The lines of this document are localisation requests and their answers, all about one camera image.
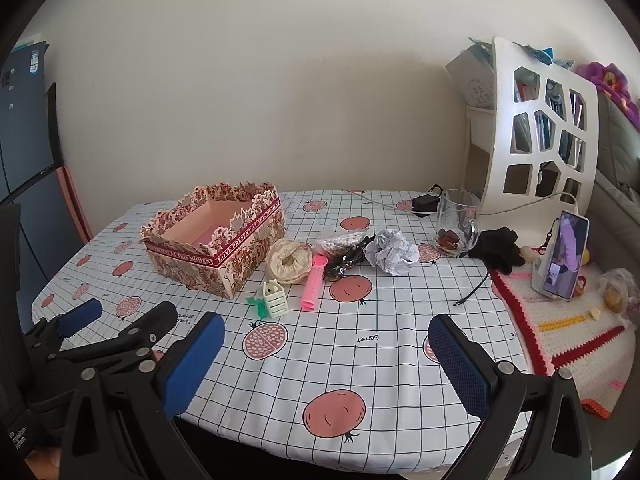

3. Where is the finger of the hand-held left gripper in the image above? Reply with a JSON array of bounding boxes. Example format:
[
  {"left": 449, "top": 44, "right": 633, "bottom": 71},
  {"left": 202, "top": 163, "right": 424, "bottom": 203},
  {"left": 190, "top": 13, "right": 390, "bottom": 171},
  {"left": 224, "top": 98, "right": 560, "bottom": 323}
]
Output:
[
  {"left": 22, "top": 299, "right": 103, "bottom": 361},
  {"left": 47, "top": 301, "right": 179, "bottom": 368}
]

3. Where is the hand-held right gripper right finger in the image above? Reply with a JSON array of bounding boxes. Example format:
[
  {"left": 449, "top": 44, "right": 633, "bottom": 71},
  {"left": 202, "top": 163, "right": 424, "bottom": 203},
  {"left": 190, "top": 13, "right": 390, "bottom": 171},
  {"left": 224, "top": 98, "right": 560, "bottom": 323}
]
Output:
[{"left": 428, "top": 314, "right": 593, "bottom": 480}]

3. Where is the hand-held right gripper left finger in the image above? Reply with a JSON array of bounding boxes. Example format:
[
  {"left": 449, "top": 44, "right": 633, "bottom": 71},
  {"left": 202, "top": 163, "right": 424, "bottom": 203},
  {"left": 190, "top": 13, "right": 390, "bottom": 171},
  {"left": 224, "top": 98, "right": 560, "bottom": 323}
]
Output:
[{"left": 60, "top": 311, "right": 226, "bottom": 480}]

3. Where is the floral paper gift box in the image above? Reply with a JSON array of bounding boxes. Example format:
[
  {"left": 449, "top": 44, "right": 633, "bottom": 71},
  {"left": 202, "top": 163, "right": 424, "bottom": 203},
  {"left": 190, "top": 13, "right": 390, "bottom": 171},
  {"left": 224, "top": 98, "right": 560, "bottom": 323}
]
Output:
[{"left": 140, "top": 180, "right": 287, "bottom": 300}]

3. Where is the cream knitted scrunchie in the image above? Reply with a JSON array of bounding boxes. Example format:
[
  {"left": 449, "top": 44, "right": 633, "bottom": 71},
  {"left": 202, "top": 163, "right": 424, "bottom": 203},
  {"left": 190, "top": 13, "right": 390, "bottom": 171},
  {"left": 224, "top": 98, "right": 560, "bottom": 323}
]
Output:
[{"left": 265, "top": 239, "right": 313, "bottom": 283}]

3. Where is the white paper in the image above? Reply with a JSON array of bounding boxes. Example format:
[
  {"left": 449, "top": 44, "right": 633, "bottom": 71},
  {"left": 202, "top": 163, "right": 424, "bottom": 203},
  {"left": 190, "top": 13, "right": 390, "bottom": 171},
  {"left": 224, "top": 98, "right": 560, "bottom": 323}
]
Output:
[{"left": 364, "top": 228, "right": 420, "bottom": 277}]

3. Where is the pink hair roller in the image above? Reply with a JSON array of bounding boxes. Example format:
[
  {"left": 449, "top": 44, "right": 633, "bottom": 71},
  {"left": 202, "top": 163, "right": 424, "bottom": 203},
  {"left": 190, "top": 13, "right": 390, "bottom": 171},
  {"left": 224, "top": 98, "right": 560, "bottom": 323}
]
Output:
[{"left": 300, "top": 254, "right": 328, "bottom": 311}]

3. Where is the black hair clip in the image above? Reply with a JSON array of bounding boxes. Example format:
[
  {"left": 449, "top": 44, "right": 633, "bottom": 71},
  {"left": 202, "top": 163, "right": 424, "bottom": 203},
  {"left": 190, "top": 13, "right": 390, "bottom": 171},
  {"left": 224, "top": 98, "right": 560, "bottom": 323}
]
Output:
[{"left": 324, "top": 247, "right": 366, "bottom": 282}]

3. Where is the clear bag of beads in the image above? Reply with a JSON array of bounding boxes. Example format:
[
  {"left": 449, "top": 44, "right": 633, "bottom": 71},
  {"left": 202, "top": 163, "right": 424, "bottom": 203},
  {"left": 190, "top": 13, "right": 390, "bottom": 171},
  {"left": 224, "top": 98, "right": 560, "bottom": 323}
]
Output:
[{"left": 314, "top": 229, "right": 376, "bottom": 261}]

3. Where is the desktop with checked tablecloth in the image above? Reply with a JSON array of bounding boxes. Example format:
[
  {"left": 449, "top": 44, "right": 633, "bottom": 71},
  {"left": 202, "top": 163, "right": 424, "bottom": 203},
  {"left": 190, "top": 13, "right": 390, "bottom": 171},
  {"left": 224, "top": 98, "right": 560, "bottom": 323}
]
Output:
[{"left": 31, "top": 189, "right": 551, "bottom": 476}]

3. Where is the striped crochet blanket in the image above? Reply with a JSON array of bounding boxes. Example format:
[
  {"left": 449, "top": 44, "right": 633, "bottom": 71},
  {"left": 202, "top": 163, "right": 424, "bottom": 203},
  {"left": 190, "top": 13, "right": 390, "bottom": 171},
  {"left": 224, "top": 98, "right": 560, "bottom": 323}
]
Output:
[{"left": 490, "top": 247, "right": 640, "bottom": 418}]

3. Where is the black board with pink edge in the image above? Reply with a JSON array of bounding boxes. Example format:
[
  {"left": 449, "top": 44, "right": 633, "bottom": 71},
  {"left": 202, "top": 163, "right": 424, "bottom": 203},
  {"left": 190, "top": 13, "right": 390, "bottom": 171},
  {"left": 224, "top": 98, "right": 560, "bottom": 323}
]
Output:
[{"left": 45, "top": 82, "right": 93, "bottom": 243}]

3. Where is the black cloth glove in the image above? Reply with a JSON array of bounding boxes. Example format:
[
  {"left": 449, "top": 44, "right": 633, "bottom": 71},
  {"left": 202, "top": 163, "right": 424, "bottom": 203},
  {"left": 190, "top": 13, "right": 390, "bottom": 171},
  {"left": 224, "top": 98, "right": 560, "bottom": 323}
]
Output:
[{"left": 467, "top": 226, "right": 523, "bottom": 276}]

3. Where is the glass mug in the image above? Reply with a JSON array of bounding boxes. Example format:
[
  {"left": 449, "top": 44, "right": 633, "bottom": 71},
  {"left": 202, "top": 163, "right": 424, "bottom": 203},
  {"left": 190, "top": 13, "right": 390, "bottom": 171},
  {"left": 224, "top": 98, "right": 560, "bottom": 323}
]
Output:
[{"left": 434, "top": 189, "right": 482, "bottom": 258}]

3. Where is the smartphone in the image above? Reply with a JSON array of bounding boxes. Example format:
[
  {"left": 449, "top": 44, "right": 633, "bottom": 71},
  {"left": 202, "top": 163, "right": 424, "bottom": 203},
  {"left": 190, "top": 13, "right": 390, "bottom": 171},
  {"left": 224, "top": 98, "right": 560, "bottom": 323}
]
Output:
[{"left": 542, "top": 211, "right": 591, "bottom": 301}]

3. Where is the blue cabinet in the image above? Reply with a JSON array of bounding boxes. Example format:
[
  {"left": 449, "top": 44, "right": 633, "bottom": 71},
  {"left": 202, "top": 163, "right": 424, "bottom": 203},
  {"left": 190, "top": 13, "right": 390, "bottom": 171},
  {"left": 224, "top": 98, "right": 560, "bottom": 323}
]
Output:
[{"left": 0, "top": 35, "right": 91, "bottom": 311}]

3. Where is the black power adapter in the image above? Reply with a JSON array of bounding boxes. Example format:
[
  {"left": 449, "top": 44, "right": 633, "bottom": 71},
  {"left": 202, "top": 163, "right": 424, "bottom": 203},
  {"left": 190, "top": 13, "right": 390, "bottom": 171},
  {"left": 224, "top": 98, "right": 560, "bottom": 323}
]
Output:
[{"left": 411, "top": 184, "right": 446, "bottom": 217}]

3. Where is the clear plastic bag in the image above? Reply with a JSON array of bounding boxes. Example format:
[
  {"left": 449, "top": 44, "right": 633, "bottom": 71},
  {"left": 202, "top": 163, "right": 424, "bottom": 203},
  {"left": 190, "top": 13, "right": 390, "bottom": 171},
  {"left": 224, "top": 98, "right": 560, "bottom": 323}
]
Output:
[{"left": 595, "top": 268, "right": 640, "bottom": 328}]

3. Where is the grey sofa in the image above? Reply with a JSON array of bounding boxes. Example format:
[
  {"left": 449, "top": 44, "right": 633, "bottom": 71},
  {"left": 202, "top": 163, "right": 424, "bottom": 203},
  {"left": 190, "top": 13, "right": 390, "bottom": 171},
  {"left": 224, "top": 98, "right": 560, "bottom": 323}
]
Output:
[{"left": 590, "top": 95, "right": 640, "bottom": 281}]

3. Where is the white paper box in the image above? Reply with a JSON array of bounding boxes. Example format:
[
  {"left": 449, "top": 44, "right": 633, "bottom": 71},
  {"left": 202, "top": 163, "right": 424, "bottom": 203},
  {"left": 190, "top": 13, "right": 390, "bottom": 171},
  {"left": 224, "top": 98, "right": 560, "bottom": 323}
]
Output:
[{"left": 445, "top": 37, "right": 501, "bottom": 108}]

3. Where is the purple plush flower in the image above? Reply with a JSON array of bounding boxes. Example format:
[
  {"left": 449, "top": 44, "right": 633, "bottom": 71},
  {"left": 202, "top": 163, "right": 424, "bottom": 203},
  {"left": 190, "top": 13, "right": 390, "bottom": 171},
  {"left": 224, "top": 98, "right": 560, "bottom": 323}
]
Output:
[{"left": 575, "top": 61, "right": 640, "bottom": 131}]

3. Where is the black cable with plug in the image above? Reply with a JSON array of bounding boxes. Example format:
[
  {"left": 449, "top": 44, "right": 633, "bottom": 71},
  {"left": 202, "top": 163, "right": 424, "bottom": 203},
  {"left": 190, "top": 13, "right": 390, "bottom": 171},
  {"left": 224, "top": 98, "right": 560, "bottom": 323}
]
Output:
[{"left": 454, "top": 265, "right": 493, "bottom": 307}]

